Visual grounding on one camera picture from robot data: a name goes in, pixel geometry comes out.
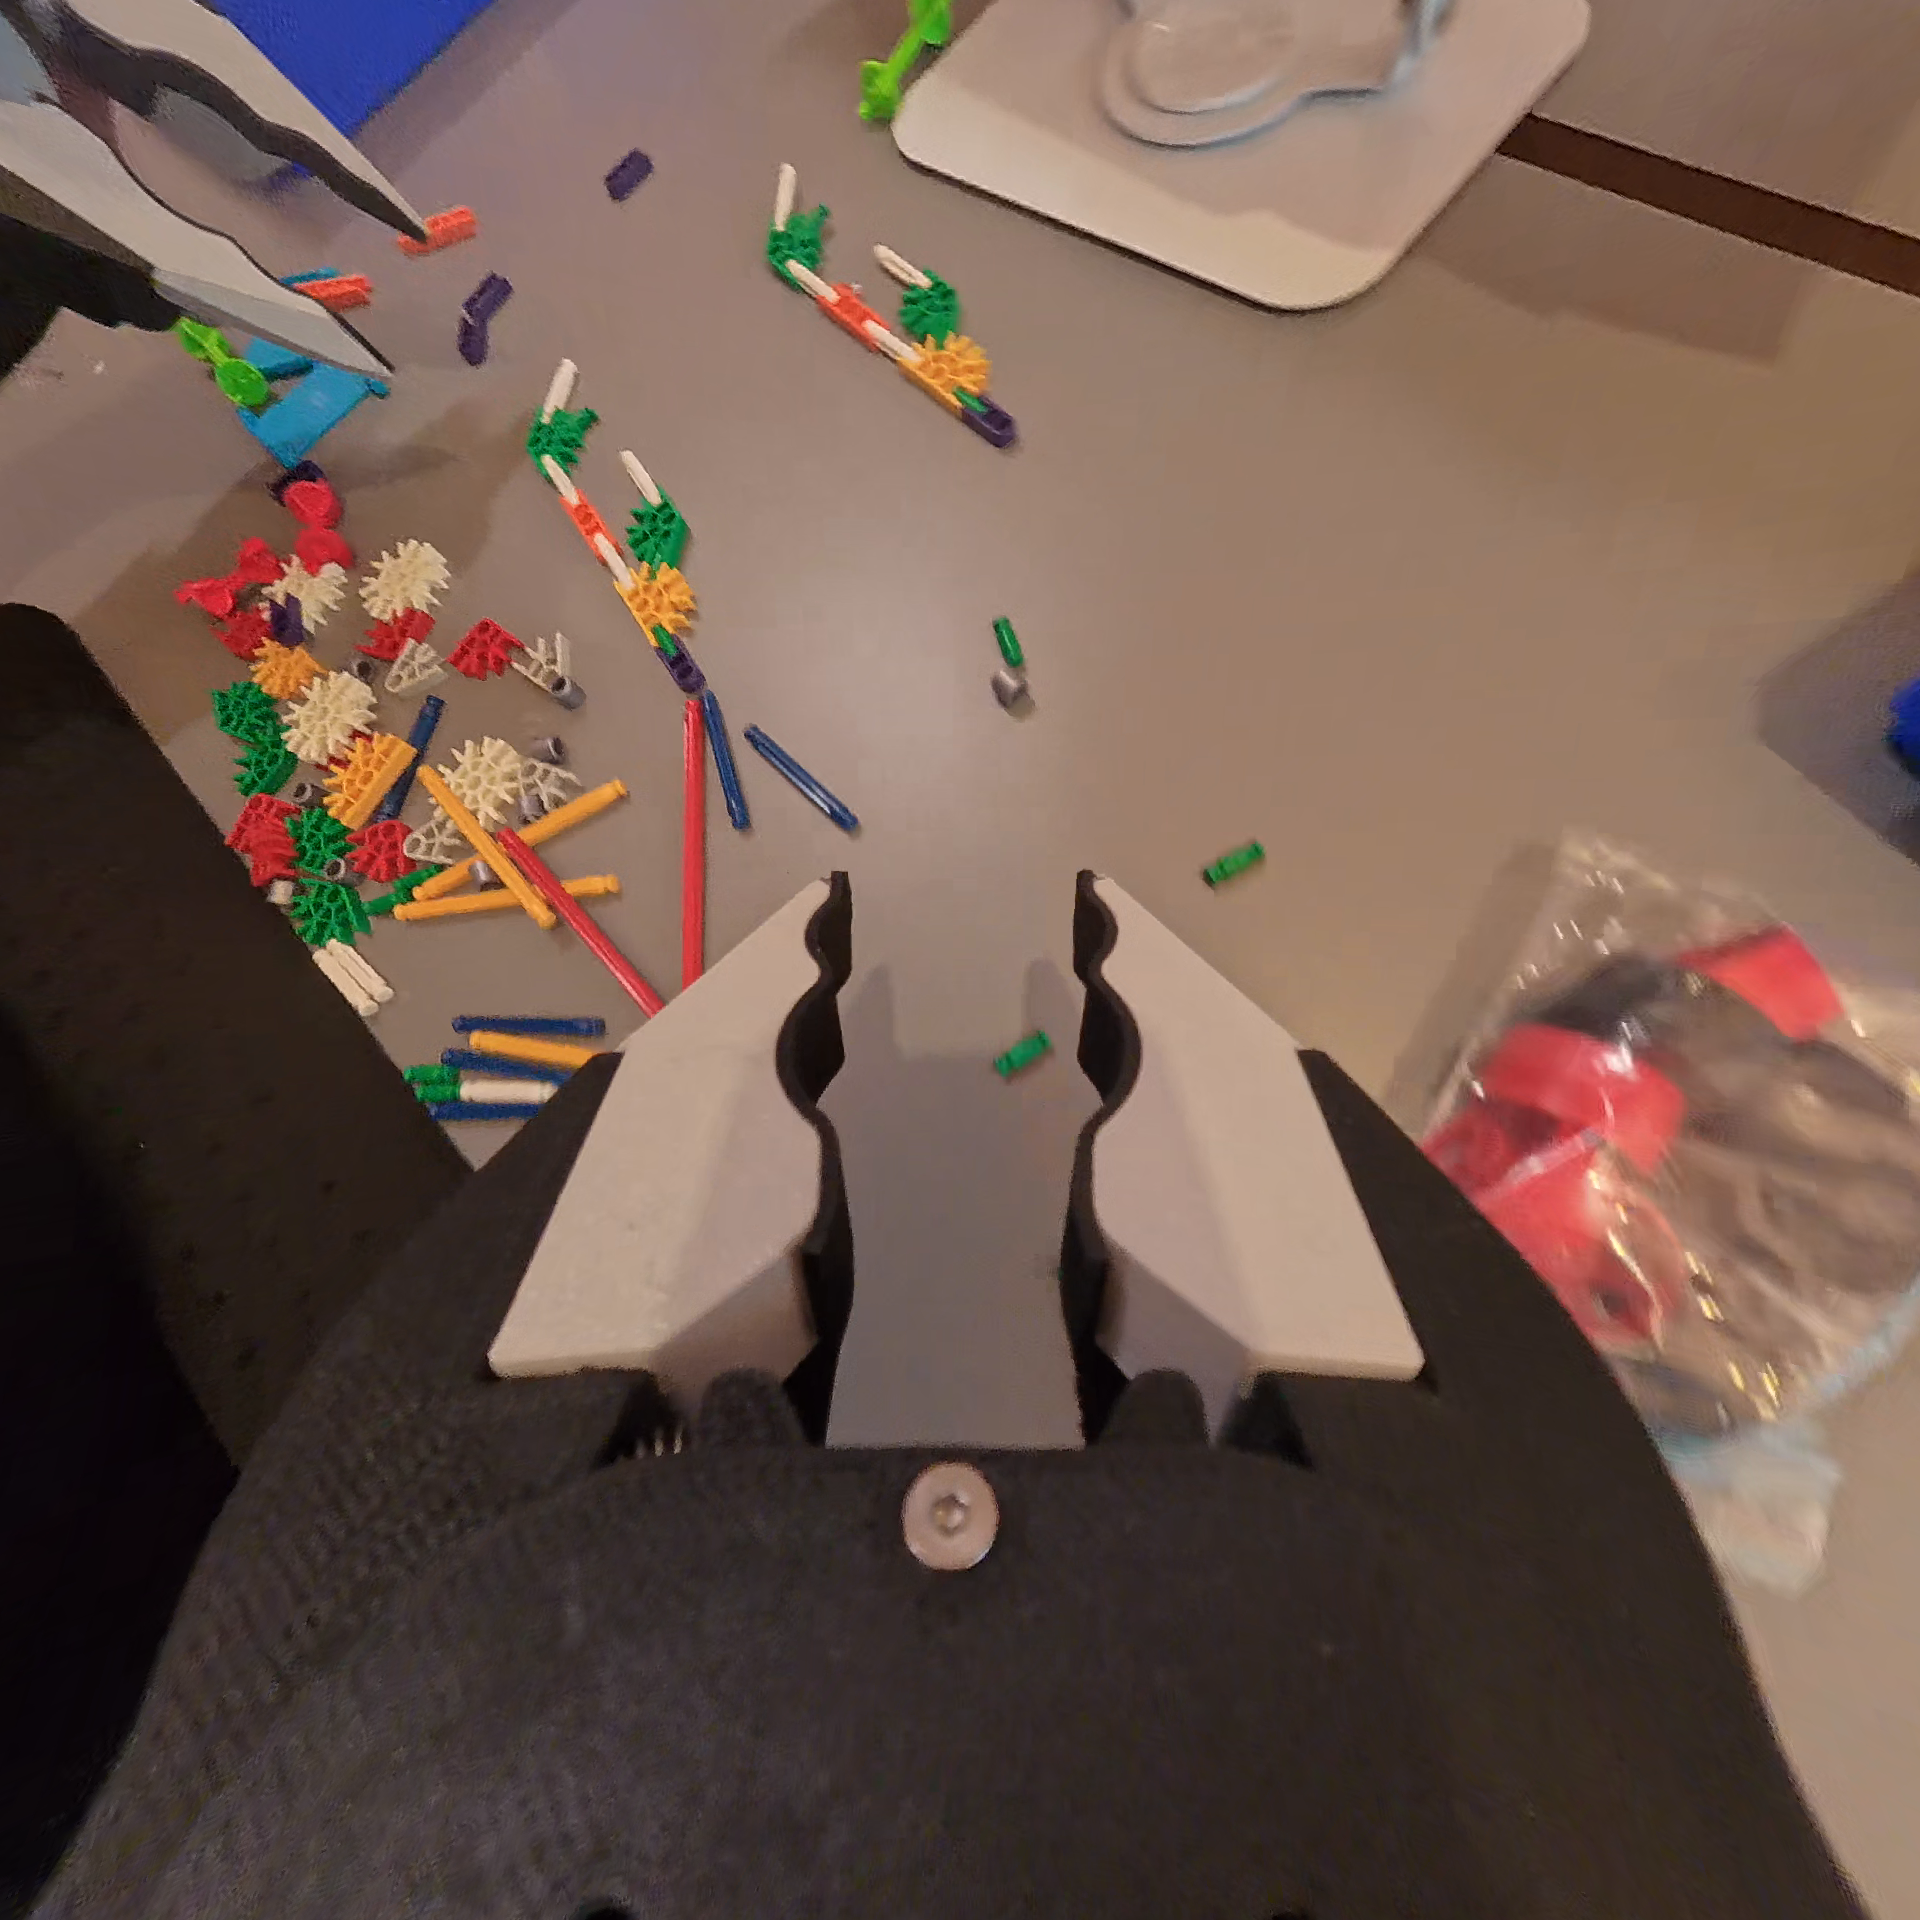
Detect colourful rod and connector assembly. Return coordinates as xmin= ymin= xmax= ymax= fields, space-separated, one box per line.
xmin=761 ymin=163 xmax=1022 ymax=454
xmin=520 ymin=357 xmax=710 ymax=700

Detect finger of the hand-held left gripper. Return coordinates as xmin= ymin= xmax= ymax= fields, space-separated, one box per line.
xmin=0 ymin=82 xmax=394 ymax=378
xmin=45 ymin=0 xmax=431 ymax=242

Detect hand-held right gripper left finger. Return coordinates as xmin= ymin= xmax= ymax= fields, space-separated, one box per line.
xmin=487 ymin=872 xmax=855 ymax=1445

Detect white stand base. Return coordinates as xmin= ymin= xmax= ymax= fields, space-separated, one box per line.
xmin=892 ymin=0 xmax=1596 ymax=314

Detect blue plastic connector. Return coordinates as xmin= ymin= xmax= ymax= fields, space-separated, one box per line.
xmin=237 ymin=335 xmax=393 ymax=471

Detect black perforated chair panel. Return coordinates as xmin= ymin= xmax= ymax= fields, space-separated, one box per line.
xmin=0 ymin=598 xmax=471 ymax=1876

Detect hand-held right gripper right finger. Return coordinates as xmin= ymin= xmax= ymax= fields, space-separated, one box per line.
xmin=1063 ymin=870 xmax=1424 ymax=1445

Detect lime green plastic piece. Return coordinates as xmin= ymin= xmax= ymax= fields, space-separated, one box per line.
xmin=855 ymin=0 xmax=957 ymax=125
xmin=168 ymin=316 xmax=274 ymax=411

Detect pile of colourful plastic connectors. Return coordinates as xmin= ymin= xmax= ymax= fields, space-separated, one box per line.
xmin=170 ymin=456 xmax=589 ymax=951

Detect clear bag of red parts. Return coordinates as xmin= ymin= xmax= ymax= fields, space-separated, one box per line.
xmin=1386 ymin=829 xmax=1920 ymax=1600

